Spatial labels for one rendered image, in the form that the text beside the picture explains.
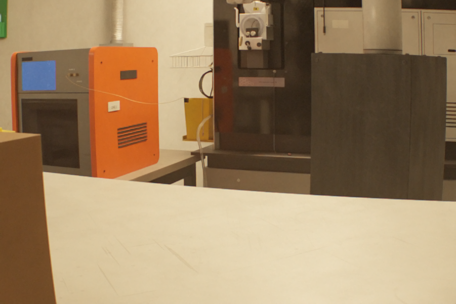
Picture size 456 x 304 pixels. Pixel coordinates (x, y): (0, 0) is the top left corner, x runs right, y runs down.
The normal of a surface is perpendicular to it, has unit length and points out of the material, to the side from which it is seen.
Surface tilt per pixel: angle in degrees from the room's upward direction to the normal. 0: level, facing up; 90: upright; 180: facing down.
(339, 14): 90
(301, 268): 0
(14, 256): 90
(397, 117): 90
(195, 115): 93
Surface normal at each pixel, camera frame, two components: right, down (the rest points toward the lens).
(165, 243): 0.00, -0.99
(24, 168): 0.92, 0.04
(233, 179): -0.36, 0.11
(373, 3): -0.65, 0.10
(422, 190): 0.77, 0.07
